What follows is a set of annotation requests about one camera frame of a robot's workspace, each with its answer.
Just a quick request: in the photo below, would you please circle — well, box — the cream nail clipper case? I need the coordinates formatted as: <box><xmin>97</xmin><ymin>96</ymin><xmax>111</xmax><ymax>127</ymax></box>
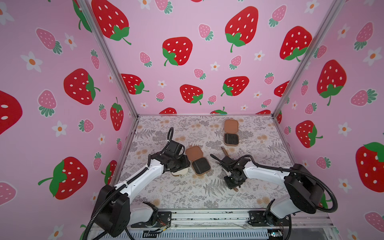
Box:
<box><xmin>172</xmin><ymin>168</ymin><xmax>189</xmax><ymax>177</ymax></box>

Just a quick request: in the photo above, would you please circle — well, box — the light brown nail clipper case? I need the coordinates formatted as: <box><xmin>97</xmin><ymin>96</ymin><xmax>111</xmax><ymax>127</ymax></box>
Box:
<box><xmin>186</xmin><ymin>146</ymin><xmax>211</xmax><ymax>176</ymax></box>

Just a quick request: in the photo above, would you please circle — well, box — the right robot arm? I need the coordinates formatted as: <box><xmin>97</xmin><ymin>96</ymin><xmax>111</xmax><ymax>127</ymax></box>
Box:
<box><xmin>218</xmin><ymin>155</ymin><xmax>338</xmax><ymax>226</ymax></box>

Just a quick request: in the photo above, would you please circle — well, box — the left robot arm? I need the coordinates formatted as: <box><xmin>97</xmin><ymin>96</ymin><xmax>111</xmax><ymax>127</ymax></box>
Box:
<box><xmin>82</xmin><ymin>140</ymin><xmax>190</xmax><ymax>240</ymax></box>

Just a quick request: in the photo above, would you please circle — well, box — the brown nail file sleeve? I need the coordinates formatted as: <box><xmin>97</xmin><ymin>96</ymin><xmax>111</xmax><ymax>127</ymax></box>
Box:
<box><xmin>221</xmin><ymin>146</ymin><xmax>229</xmax><ymax>157</ymax></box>

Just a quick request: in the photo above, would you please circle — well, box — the dark brown nail clipper case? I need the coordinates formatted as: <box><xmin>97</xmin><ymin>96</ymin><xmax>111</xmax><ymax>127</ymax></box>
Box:
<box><xmin>224</xmin><ymin>119</ymin><xmax>239</xmax><ymax>147</ymax></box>

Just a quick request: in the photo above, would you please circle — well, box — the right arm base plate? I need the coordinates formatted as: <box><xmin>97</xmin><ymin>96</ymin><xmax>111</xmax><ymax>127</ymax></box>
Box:
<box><xmin>247</xmin><ymin>211</ymin><xmax>290</xmax><ymax>227</ymax></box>

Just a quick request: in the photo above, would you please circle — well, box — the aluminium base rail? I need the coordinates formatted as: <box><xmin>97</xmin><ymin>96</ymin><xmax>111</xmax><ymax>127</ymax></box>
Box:
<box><xmin>89</xmin><ymin>208</ymin><xmax>334</xmax><ymax>232</ymax></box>

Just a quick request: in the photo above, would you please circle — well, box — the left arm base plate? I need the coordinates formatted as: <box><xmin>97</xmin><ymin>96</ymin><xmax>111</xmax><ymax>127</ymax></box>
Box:
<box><xmin>131</xmin><ymin>211</ymin><xmax>172</xmax><ymax>228</ymax></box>

